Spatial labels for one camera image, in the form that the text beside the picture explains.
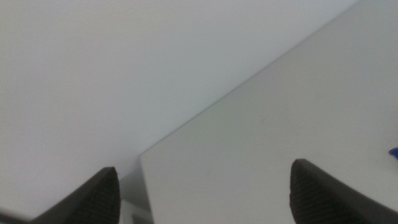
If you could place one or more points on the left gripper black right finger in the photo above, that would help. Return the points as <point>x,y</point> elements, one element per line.
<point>323,202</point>

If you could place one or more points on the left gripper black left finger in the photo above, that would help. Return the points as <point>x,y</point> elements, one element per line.
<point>93,202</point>

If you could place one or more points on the blue rectangular mat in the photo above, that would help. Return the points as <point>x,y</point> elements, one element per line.
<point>394,152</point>

